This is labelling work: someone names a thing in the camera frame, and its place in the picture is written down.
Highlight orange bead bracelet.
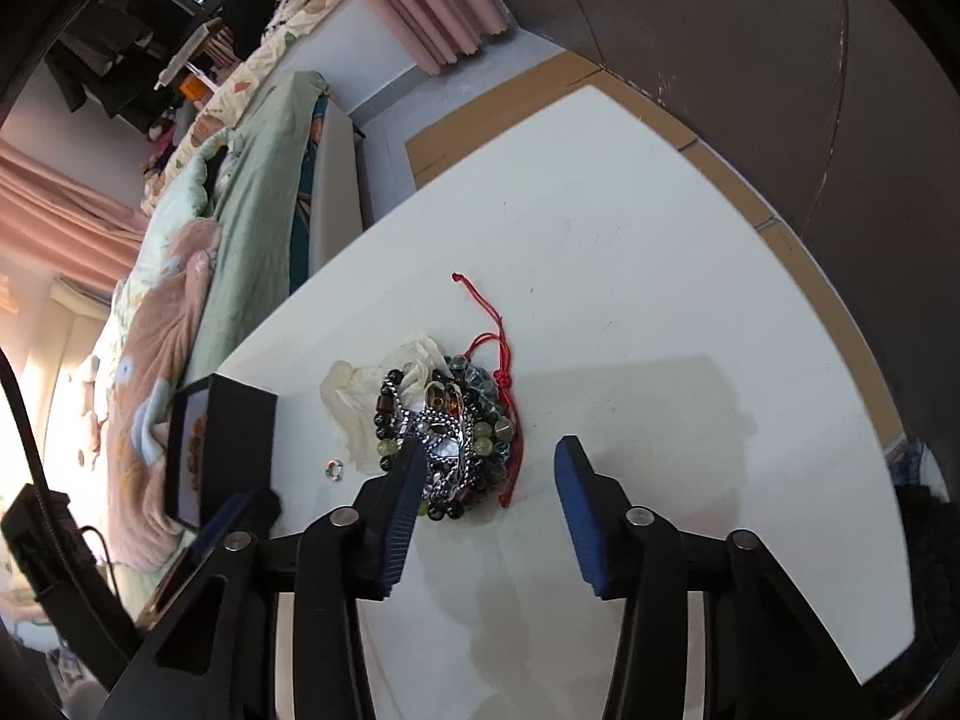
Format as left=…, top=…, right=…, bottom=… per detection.
left=180, top=412, right=208, bottom=505

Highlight floral pink green quilt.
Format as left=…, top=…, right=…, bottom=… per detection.
left=71, top=127, right=235, bottom=572

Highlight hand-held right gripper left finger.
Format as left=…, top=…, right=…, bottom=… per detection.
left=94, top=435, right=430, bottom=720

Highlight grey bed frame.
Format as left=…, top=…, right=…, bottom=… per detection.
left=306, top=94, right=373, bottom=295

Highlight dark hanging clothes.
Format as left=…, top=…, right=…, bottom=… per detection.
left=45, top=0, right=160, bottom=119

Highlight cardboard sheet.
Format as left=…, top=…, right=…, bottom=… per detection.
left=405, top=49, right=910, bottom=460

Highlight white drying rack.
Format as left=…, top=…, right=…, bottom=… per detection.
left=154, top=17, right=227, bottom=92

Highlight chunky silver chain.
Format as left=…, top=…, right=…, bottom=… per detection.
left=390, top=403, right=485, bottom=505

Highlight dark wardrobe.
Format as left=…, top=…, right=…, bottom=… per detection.
left=495, top=0, right=960, bottom=466

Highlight clear grey bead bracelet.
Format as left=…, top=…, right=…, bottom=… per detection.
left=441, top=355, right=520, bottom=466

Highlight blue patterned cloth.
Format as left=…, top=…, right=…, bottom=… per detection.
left=889, top=439, right=950, bottom=505

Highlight silver butterfly pendant necklace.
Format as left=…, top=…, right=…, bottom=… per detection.
left=420, top=420, right=467, bottom=466

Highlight dark bead bracelet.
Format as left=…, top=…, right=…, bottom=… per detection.
left=372, top=366, right=422, bottom=442

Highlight black cable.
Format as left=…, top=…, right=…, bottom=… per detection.
left=0, top=349, right=72, bottom=541

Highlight green bed sheet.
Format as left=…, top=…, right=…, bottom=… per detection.
left=178, top=71, right=332, bottom=385

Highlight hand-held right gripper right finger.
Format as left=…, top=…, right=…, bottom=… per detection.
left=553, top=435, right=878, bottom=720

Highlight patterned window seat cushion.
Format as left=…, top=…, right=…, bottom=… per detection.
left=139, top=0, right=358, bottom=190

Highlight red cord bracelet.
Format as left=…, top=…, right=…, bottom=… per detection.
left=450, top=272, right=523, bottom=508

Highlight translucent plastic bag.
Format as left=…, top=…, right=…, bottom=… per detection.
left=320, top=334, right=451, bottom=475

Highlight black jewelry box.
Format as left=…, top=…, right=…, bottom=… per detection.
left=163, top=373, right=280, bottom=533

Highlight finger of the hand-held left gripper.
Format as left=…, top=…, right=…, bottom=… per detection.
left=195, top=487, right=283, bottom=552

